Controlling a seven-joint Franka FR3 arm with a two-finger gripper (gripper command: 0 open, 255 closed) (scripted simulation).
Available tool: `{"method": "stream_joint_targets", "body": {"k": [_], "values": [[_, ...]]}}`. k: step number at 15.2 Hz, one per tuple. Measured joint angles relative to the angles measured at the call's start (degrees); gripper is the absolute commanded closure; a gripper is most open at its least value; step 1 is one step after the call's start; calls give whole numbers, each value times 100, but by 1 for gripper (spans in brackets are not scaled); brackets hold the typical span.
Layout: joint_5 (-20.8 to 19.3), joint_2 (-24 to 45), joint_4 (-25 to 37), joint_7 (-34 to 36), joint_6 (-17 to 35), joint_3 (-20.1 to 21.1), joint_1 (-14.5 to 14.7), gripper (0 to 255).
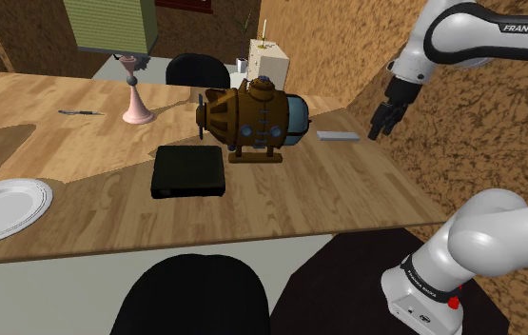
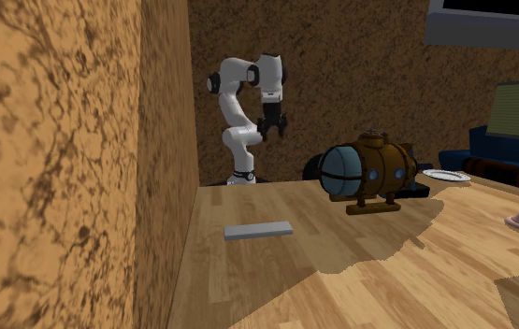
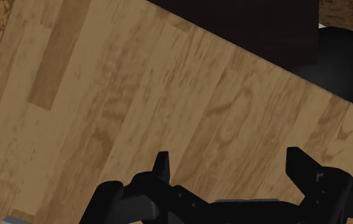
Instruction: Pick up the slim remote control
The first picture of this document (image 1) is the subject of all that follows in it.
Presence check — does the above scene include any dark pen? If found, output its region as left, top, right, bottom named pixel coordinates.
left=57, top=108, right=106, bottom=117

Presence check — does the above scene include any black chair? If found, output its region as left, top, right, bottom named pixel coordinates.
left=109, top=253, right=272, bottom=335
left=165, top=52, right=232, bottom=89

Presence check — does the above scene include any green cabinet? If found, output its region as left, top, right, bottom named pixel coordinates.
left=62, top=0, right=160, bottom=56

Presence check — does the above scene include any pink candlestick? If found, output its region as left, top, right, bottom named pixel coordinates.
left=113, top=52, right=156, bottom=126

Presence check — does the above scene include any red framed wall picture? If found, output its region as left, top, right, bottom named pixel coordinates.
left=153, top=0, right=214, bottom=14

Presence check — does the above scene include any plant in white pot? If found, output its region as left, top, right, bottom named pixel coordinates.
left=232, top=10, right=254, bottom=74

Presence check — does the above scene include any grey flat slab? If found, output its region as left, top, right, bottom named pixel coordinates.
left=315, top=130, right=362, bottom=143

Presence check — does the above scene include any wooden dining table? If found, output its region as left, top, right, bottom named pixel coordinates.
left=0, top=71, right=448, bottom=335

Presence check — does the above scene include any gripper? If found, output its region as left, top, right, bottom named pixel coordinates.
left=367, top=75, right=425, bottom=141

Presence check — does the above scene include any black flat box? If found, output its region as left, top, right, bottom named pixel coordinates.
left=149, top=145, right=227, bottom=200

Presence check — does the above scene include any white cube side table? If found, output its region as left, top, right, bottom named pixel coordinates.
left=246, top=18, right=290, bottom=92

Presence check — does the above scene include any brown submarine model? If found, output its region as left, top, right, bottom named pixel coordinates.
left=195, top=76, right=312, bottom=165

